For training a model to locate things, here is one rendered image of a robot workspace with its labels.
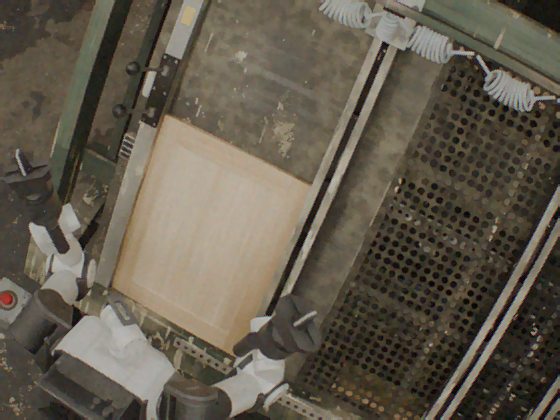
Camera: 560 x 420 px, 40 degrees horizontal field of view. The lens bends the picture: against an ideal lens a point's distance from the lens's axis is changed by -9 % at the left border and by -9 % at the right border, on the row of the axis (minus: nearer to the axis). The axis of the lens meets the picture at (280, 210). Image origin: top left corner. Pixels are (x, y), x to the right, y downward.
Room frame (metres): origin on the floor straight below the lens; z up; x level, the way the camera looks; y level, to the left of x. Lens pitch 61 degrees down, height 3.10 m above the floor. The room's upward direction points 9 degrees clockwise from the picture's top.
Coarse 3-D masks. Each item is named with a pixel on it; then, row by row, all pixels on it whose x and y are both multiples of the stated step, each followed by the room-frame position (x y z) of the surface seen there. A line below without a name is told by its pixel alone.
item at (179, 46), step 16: (192, 0) 1.36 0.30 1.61; (208, 0) 1.38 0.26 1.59; (176, 32) 1.31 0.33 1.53; (192, 32) 1.31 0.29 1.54; (176, 48) 1.28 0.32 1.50; (176, 80) 1.24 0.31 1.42; (144, 128) 1.15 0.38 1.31; (160, 128) 1.16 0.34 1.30; (144, 144) 1.12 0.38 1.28; (144, 160) 1.09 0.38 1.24; (128, 176) 1.07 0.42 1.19; (128, 192) 1.04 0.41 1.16; (128, 208) 1.01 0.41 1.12; (112, 224) 0.98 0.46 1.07; (128, 224) 0.98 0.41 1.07; (112, 240) 0.95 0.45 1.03; (112, 256) 0.91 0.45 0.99; (96, 272) 0.88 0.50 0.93; (112, 272) 0.88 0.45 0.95
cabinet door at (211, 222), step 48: (192, 144) 1.12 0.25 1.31; (144, 192) 1.05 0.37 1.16; (192, 192) 1.04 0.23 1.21; (240, 192) 1.03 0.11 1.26; (288, 192) 1.03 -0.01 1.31; (144, 240) 0.95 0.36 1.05; (192, 240) 0.95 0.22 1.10; (240, 240) 0.95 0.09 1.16; (288, 240) 0.94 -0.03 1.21; (144, 288) 0.86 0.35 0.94; (192, 288) 0.86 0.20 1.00; (240, 288) 0.86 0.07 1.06; (240, 336) 0.76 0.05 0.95
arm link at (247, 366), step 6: (246, 360) 0.62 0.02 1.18; (252, 360) 0.62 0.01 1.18; (240, 366) 0.60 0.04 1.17; (246, 366) 0.60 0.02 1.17; (252, 366) 0.60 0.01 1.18; (246, 372) 0.59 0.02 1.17; (252, 372) 0.59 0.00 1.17; (258, 378) 0.57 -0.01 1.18; (264, 378) 0.57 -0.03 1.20; (270, 378) 0.57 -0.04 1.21; (276, 378) 0.57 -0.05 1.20; (282, 378) 0.59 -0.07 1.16; (264, 384) 0.56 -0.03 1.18; (270, 384) 0.56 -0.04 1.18; (264, 390) 0.55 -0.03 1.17
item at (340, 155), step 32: (416, 0) 1.26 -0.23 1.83; (384, 32) 1.14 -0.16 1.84; (384, 64) 1.19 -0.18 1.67; (352, 96) 1.15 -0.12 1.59; (352, 128) 1.10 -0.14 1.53; (352, 160) 1.07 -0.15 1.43; (320, 192) 1.00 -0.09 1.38; (320, 224) 0.94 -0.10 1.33; (288, 256) 0.89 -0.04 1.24; (288, 288) 0.83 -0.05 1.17
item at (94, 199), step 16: (496, 128) 1.74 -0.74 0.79; (416, 176) 1.85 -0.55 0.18; (96, 192) 1.21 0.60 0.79; (80, 208) 1.15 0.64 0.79; (96, 208) 1.16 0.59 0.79; (480, 208) 1.75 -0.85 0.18; (96, 224) 1.09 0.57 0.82; (80, 240) 1.04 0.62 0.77; (384, 240) 1.25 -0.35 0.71; (512, 240) 1.66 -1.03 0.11; (400, 256) 1.20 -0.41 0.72; (416, 272) 1.16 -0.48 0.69; (448, 272) 1.17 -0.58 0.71; (416, 288) 1.18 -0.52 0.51; (432, 304) 1.13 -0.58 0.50; (528, 304) 1.09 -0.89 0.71; (80, 320) 0.96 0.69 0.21; (464, 320) 1.08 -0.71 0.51; (320, 352) 0.81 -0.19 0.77; (320, 368) 0.80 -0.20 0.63; (384, 368) 0.95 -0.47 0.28; (416, 384) 0.90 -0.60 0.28
